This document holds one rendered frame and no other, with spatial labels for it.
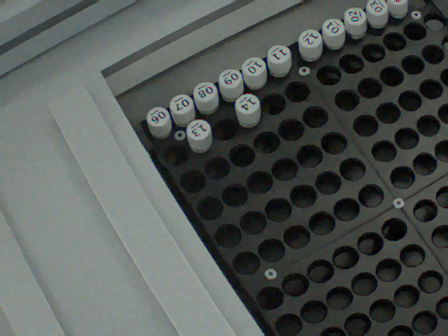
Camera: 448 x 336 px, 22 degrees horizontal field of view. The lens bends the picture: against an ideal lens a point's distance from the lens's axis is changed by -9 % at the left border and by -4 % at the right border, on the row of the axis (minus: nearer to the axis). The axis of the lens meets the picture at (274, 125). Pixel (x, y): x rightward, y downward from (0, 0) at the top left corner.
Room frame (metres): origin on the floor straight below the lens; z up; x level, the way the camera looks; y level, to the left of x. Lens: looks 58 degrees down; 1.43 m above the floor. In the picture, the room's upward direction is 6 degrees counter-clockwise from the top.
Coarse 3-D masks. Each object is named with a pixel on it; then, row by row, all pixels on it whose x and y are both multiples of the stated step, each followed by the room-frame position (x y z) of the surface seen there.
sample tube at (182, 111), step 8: (176, 96) 0.35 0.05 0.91; (184, 96) 0.35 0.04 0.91; (176, 104) 0.34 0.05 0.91; (184, 104) 0.34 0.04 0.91; (192, 104) 0.34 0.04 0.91; (176, 112) 0.34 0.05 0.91; (184, 112) 0.34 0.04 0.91; (192, 112) 0.34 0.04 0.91; (176, 120) 0.34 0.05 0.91; (184, 120) 0.34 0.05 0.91; (192, 120) 0.34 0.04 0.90
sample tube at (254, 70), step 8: (248, 64) 0.36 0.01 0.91; (256, 64) 0.36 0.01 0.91; (264, 64) 0.36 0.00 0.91; (248, 72) 0.36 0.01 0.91; (256, 72) 0.36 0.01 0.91; (264, 72) 0.36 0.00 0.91; (248, 80) 0.35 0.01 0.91; (256, 80) 0.35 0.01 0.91; (264, 80) 0.36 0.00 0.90; (256, 88) 0.35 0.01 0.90
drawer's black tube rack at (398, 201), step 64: (320, 64) 0.36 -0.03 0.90; (384, 64) 0.36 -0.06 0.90; (256, 128) 0.33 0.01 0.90; (320, 128) 0.33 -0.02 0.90; (384, 128) 0.32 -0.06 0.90; (192, 192) 0.31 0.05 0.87; (256, 192) 0.31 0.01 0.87; (320, 192) 0.29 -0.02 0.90; (384, 192) 0.28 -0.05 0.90; (256, 256) 0.26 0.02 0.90; (320, 256) 0.25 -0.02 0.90; (384, 256) 0.25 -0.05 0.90; (256, 320) 0.23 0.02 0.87; (320, 320) 0.22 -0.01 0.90; (384, 320) 0.22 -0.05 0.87
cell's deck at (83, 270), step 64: (192, 0) 0.38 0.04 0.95; (256, 0) 0.38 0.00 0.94; (64, 64) 0.35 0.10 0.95; (128, 64) 0.35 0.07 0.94; (0, 128) 0.32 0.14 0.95; (128, 128) 0.31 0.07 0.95; (0, 192) 0.28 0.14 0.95; (64, 192) 0.28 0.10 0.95; (64, 256) 0.24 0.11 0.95; (128, 256) 0.24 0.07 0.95; (192, 256) 0.24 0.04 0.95; (0, 320) 0.21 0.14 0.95; (64, 320) 0.21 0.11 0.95; (128, 320) 0.21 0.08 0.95
